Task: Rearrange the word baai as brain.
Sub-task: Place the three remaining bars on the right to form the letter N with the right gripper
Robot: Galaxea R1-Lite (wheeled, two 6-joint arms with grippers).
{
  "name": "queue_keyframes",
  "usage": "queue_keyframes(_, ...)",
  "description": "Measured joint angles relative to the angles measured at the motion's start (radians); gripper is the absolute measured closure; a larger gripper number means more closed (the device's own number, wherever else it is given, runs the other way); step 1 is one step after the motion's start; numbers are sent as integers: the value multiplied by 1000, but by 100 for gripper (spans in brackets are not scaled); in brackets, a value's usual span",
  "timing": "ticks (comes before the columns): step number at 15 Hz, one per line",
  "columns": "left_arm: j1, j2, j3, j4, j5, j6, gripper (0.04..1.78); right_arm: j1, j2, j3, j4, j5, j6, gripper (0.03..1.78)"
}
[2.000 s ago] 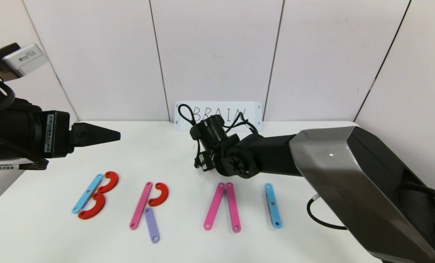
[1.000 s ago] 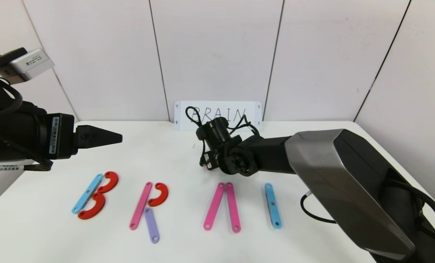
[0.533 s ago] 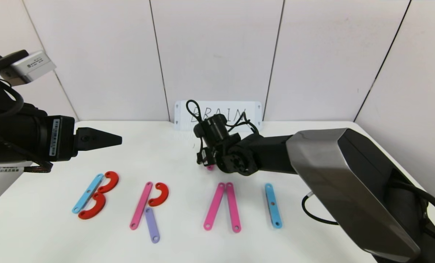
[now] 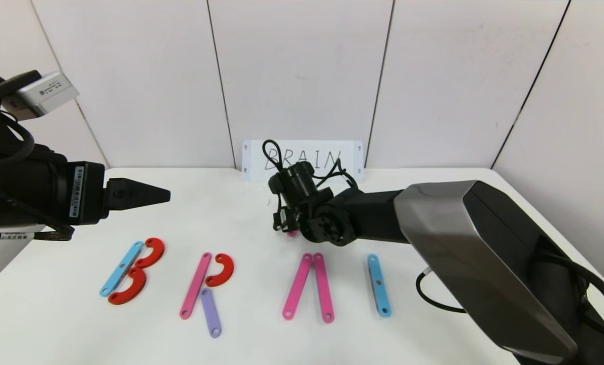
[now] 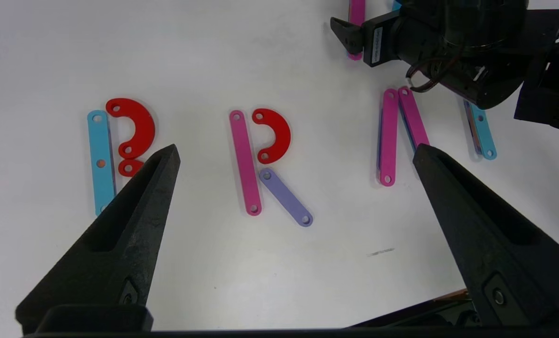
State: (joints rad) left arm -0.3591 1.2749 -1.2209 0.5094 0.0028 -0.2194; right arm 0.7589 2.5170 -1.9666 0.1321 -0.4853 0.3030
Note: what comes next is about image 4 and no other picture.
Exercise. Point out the small red curved piece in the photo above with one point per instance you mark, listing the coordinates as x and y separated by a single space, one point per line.
225 271

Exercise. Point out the short purple plastic bar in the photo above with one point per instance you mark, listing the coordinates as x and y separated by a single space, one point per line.
211 314

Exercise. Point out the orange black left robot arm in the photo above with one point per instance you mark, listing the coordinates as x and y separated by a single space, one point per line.
12 177

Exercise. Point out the white sign reading BRAIN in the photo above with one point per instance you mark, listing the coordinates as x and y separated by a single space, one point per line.
355 152

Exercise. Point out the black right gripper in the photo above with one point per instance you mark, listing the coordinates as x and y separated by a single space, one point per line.
283 219

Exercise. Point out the red curved plastic piece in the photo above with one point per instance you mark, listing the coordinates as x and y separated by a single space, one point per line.
155 252
135 290

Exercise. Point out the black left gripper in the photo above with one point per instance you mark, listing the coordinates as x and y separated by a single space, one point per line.
85 193

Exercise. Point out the blue bar with orange dot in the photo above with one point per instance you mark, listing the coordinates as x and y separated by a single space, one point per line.
379 291

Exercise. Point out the blue plastic bar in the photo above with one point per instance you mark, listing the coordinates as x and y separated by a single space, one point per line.
121 268

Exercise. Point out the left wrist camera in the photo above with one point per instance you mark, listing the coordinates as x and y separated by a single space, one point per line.
48 94

